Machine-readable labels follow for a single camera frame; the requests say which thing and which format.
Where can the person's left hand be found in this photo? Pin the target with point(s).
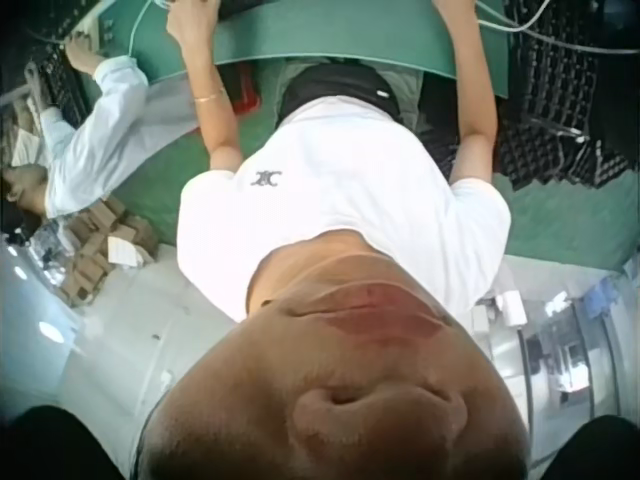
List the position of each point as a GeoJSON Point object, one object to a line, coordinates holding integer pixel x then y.
{"type": "Point", "coordinates": [187, 20]}

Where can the person's right hand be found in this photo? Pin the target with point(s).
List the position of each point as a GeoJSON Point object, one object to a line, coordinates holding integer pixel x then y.
{"type": "Point", "coordinates": [457, 10]}

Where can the black keyboard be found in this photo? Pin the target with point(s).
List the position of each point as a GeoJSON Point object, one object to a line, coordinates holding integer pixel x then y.
{"type": "Point", "coordinates": [242, 7]}

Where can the person's legs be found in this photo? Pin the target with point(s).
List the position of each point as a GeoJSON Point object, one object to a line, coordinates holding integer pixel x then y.
{"type": "Point", "coordinates": [405, 80]}

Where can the beige control box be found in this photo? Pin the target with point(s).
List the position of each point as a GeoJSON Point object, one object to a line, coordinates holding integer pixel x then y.
{"type": "Point", "coordinates": [97, 25]}

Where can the red plastic crate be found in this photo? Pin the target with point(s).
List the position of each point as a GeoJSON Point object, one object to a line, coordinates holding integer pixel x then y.
{"type": "Point", "coordinates": [245, 90]}

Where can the green table mat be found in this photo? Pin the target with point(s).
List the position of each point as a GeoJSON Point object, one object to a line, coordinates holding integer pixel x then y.
{"type": "Point", "coordinates": [320, 40]}

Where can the stack of black trays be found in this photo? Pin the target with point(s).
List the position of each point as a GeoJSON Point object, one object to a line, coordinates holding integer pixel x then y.
{"type": "Point", "coordinates": [560, 110]}

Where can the heap of black keyboards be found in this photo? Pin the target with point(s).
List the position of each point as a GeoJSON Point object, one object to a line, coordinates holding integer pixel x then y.
{"type": "Point", "coordinates": [57, 85]}

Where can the white paper sheet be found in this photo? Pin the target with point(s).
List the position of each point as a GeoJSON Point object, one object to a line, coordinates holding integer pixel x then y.
{"type": "Point", "coordinates": [125, 250]}

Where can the heap of cardboard boxes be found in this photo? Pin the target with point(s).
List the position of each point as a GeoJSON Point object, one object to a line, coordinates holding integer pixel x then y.
{"type": "Point", "coordinates": [100, 245]}

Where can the white boxes on shelf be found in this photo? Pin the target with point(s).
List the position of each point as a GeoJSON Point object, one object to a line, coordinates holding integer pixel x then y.
{"type": "Point", "coordinates": [500, 307]}

